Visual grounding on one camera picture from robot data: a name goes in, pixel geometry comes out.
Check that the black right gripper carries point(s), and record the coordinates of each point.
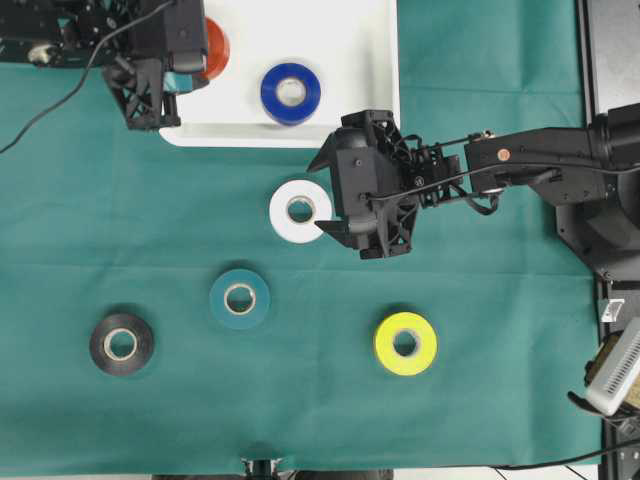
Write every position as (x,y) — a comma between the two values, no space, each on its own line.
(370,172)

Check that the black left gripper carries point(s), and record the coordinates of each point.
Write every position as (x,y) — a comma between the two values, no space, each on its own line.
(161,55)

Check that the white tape roll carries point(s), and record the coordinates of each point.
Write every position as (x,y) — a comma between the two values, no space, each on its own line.
(304,191)

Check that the red tape roll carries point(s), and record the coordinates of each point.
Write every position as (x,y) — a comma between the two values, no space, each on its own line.
(218,51)

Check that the blue tape roll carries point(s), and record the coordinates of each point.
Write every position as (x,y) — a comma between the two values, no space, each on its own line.
(290,93)

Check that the teal tape roll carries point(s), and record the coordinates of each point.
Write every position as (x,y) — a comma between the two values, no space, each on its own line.
(239,299)

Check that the yellow tape roll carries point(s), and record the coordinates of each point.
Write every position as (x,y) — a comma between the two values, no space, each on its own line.
(405,344)

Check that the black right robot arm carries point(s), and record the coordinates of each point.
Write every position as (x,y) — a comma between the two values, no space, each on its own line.
(589,175)

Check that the white plastic case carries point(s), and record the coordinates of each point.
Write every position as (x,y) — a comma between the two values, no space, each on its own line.
(351,47)

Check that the black tape roll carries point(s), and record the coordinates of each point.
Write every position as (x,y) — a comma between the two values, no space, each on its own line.
(121,344)

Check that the white perforated device box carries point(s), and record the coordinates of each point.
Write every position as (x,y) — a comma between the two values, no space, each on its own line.
(616,375)

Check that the black tripod mount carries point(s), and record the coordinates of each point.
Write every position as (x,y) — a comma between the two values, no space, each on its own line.
(261,469)

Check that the black aluminium frame rail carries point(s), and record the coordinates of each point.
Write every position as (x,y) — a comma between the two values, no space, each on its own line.
(608,33)

